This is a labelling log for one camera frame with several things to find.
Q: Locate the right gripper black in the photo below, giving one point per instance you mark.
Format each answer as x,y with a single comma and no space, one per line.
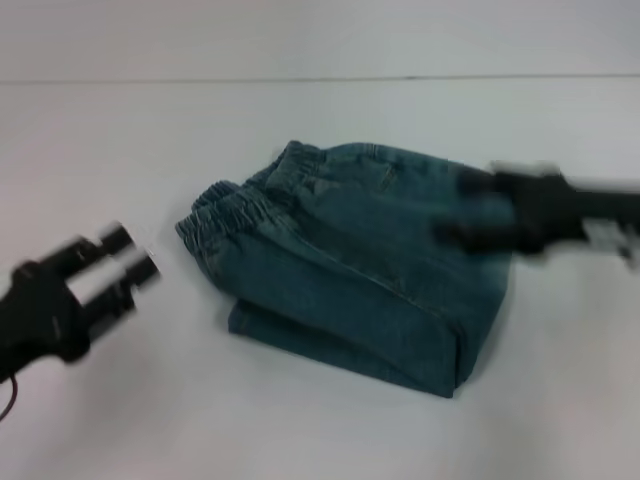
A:
550,210

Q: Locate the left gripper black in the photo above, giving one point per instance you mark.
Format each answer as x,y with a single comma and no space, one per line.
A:
40,310

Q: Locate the blue denim shorts with print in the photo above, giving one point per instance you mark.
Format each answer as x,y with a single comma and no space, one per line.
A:
360,280

